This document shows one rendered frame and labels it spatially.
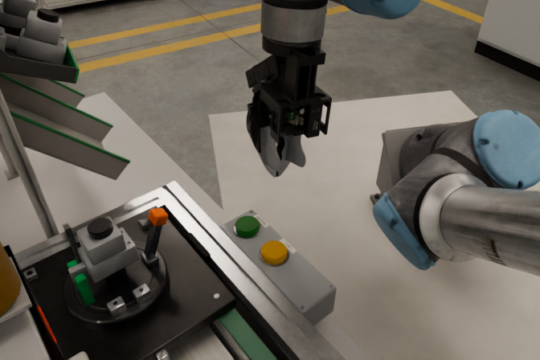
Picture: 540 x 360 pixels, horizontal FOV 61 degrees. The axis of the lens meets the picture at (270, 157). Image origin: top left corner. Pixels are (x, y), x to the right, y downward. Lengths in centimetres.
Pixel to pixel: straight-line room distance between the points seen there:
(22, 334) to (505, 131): 61
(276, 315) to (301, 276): 8
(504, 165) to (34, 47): 69
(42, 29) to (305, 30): 41
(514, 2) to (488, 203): 315
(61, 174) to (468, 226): 86
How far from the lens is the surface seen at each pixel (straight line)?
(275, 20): 53
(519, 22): 365
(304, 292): 69
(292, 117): 56
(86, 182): 108
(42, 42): 78
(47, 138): 79
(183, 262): 72
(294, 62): 53
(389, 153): 87
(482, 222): 55
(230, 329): 67
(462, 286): 88
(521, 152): 72
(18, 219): 104
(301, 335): 66
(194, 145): 260
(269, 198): 96
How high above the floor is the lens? 152
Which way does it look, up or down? 38 degrees down
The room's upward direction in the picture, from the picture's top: straight up
